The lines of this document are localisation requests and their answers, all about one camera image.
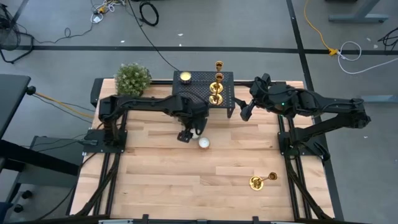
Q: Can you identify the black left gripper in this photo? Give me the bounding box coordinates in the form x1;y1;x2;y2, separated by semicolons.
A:
177;104;210;144

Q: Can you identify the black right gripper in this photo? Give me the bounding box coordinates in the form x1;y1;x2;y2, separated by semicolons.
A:
233;73;274;123

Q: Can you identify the white candle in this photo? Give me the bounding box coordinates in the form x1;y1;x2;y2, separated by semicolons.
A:
198;136;211;150

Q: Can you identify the yellow candle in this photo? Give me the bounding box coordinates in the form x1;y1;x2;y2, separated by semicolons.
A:
179;71;193;85

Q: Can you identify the tall gold candlestick holder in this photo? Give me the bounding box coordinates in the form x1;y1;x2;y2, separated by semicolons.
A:
248;171;279;192

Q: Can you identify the black perforated metal shelf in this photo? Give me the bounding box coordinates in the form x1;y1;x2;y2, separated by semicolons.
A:
172;70;236;119

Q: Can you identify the small artificial potted plant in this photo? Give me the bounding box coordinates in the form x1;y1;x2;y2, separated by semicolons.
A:
114;62;153;99

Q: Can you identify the grey cabinet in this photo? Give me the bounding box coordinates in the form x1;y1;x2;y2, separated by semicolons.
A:
17;135;86;189

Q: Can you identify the grey desk foot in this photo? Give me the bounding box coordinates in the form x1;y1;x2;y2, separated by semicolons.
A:
325;0;389;23
357;95;398;104

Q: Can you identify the black desk beam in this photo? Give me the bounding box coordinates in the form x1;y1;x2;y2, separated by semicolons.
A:
0;139;81;177

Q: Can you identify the black desk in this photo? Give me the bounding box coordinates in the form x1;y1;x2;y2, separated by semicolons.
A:
0;73;32;139

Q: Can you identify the black floor fan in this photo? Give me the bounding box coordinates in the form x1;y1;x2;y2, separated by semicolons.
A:
0;3;35;65

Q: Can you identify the black aluminium table frame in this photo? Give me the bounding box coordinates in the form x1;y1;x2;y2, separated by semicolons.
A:
67;77;345;224

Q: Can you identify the long black cable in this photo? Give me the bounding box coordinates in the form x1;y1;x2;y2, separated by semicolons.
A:
127;0;180;72

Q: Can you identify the yellow extension cord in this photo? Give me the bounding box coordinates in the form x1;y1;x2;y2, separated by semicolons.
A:
303;0;340;57

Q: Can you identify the white floor cable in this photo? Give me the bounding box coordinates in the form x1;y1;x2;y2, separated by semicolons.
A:
337;40;398;75

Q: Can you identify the black coiled cable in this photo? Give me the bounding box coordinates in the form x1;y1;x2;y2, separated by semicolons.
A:
139;1;160;27

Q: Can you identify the black cable bundle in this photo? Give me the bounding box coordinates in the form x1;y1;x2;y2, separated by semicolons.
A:
284;157;329;220
74;152;122;217

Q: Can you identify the silver bracket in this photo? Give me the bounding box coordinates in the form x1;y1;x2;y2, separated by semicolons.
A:
98;218;134;224

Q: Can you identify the white and yellow cable bundle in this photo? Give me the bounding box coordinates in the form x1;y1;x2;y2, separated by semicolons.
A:
93;0;127;15

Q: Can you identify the black cable cluster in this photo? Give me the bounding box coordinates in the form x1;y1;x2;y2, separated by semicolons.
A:
377;27;398;50

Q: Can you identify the thin black floor cable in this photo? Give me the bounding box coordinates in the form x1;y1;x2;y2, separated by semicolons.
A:
32;21;96;45

